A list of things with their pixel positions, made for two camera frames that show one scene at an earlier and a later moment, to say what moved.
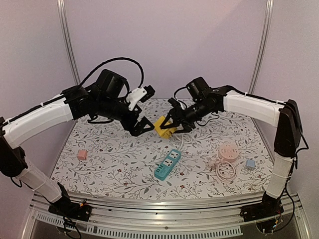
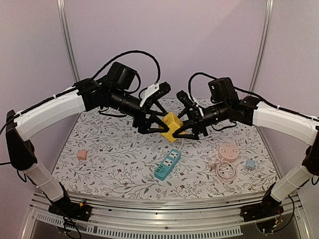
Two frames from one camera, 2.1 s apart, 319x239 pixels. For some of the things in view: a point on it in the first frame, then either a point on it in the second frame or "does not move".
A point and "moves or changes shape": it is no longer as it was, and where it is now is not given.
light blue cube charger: [250, 163] does not move
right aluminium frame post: [268, 24] does not move
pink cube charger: [81, 154] does not move
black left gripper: [129, 126] → [144, 126]
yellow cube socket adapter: [165, 133] moves or changes shape
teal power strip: [167, 165] does not move
